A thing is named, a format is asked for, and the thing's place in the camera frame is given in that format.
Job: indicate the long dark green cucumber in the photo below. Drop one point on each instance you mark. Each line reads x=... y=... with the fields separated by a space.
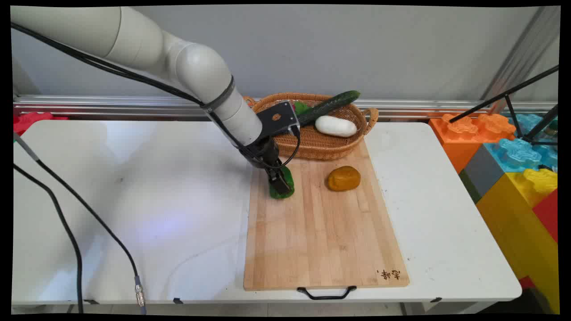
x=328 y=106

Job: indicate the grey foam block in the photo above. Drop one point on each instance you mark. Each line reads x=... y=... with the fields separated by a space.
x=484 y=171

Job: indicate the black tripod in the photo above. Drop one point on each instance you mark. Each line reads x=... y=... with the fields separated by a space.
x=513 y=107

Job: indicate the red foam piece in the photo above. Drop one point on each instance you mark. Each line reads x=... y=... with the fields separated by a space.
x=33 y=120

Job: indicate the bamboo cutting board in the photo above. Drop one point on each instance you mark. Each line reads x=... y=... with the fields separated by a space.
x=321 y=236

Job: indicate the orange foam block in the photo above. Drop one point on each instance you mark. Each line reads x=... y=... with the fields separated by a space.
x=459 y=138

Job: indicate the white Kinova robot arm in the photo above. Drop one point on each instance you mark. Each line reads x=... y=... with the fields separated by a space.
x=134 y=38

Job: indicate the black wrist camera mount plate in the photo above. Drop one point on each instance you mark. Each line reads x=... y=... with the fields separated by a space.
x=277 y=118

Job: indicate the aluminium rail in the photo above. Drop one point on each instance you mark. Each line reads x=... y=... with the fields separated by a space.
x=111 y=107

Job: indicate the green leafy vegetable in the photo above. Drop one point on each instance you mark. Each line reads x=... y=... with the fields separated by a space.
x=301 y=108

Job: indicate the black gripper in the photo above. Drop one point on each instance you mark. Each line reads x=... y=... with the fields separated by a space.
x=263 y=154

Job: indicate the green bell pepper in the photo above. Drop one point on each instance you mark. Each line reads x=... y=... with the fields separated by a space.
x=288 y=194

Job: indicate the blue foam block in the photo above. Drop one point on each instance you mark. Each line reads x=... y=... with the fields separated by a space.
x=519 y=154

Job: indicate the red foam block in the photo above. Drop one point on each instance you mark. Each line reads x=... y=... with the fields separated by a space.
x=548 y=214

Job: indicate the woven wicker basket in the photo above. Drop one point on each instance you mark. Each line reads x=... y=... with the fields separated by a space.
x=321 y=142

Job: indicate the white radish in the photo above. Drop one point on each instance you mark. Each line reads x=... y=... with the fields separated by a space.
x=335 y=126

